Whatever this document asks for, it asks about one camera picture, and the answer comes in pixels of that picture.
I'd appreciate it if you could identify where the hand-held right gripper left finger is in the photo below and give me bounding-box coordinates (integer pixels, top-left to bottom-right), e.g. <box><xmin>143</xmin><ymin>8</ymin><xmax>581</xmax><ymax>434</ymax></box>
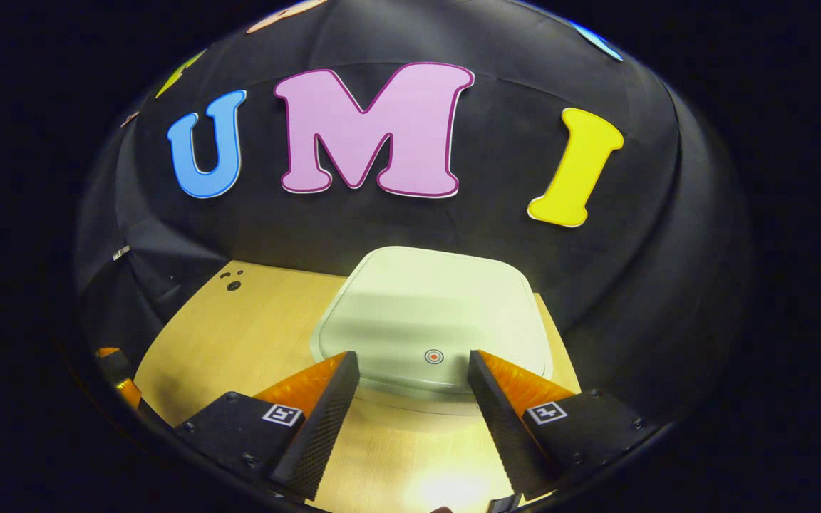
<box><xmin>174</xmin><ymin>351</ymin><xmax>361</xmax><ymax>502</ymax></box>

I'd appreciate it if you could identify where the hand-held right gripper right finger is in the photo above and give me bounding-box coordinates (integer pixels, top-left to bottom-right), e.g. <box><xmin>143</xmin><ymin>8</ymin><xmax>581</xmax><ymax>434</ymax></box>
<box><xmin>468</xmin><ymin>349</ymin><xmax>650</xmax><ymax>499</ymax></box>

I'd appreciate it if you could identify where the green desktop garbage bin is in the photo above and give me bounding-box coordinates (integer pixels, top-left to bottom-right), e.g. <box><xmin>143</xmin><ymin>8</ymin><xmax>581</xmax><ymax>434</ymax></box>
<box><xmin>309</xmin><ymin>246</ymin><xmax>554</xmax><ymax>418</ymax></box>

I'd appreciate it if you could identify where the wooden desktop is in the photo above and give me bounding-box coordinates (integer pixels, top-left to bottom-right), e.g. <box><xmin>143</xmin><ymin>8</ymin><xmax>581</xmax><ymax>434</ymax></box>
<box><xmin>133</xmin><ymin>260</ymin><xmax>582</xmax><ymax>513</ymax></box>

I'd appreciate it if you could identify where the black backdrop cloth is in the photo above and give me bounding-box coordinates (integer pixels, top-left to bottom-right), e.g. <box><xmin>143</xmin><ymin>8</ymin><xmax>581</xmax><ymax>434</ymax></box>
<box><xmin>72</xmin><ymin>0</ymin><xmax>750</xmax><ymax>428</ymax></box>

